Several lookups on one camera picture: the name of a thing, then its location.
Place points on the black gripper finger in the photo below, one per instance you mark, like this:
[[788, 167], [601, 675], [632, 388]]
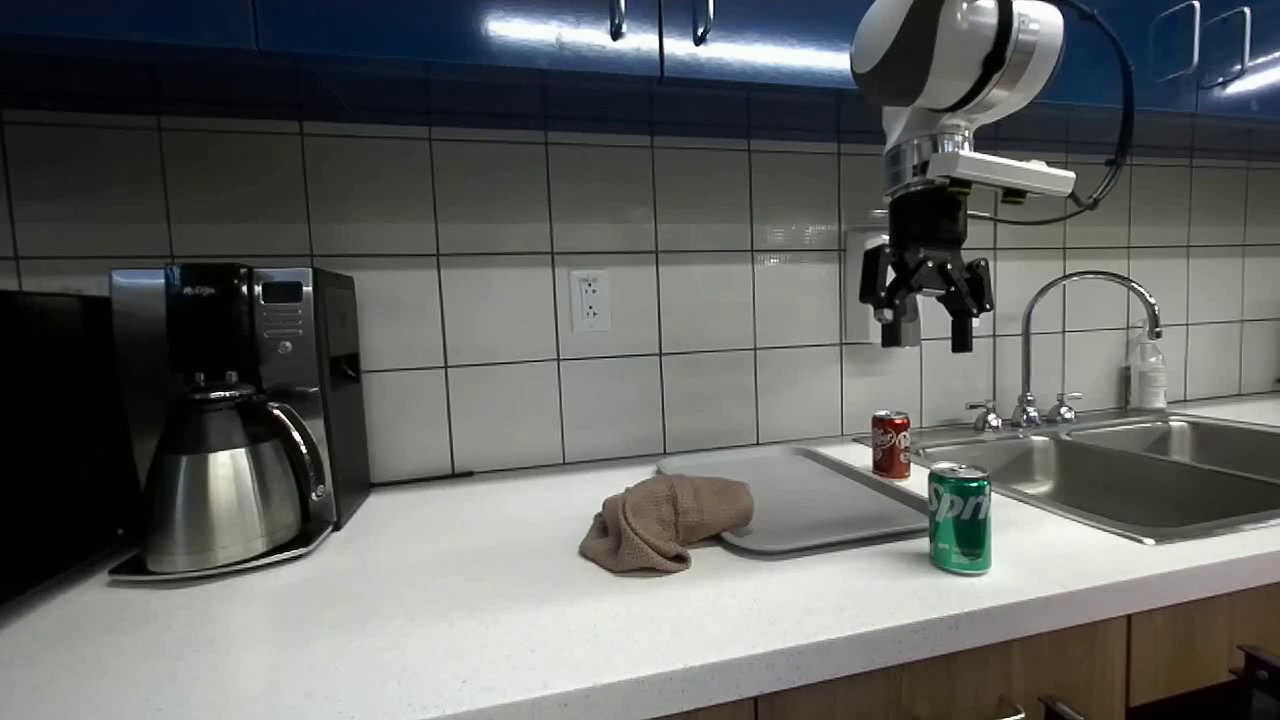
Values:
[[901, 324], [962, 324]]

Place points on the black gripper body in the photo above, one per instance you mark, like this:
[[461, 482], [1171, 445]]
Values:
[[922, 252]]

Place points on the red Dr Pepper can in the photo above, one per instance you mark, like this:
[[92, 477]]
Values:
[[891, 445]]

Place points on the green Sprite can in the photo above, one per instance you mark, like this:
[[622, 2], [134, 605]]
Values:
[[956, 517]]

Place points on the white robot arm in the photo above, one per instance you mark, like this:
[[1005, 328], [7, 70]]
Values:
[[943, 70]]

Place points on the grey plastic tray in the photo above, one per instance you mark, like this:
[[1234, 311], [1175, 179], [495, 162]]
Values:
[[805, 501]]

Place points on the clear soap pump bottle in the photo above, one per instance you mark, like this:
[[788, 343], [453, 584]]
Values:
[[1144, 375]]

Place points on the stainless steel double sink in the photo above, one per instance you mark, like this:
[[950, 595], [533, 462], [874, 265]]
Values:
[[1144, 477]]

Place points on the brown crumpled cloth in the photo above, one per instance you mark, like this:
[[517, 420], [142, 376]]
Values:
[[648, 524]]

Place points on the wooden lower cabinets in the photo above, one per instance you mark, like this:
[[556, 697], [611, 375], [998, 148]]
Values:
[[1183, 660]]

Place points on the steel black coffee maker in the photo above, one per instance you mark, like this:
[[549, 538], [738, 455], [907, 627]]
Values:
[[247, 409]]

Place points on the black microwave oven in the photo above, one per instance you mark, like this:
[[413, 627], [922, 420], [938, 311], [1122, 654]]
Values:
[[68, 485]]

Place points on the blue upper cabinets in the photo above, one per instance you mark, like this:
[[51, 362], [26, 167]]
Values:
[[1211, 60]]

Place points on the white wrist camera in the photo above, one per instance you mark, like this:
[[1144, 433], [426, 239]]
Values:
[[1003, 173]]

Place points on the white wall power outlet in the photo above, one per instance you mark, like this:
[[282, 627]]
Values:
[[590, 301]]

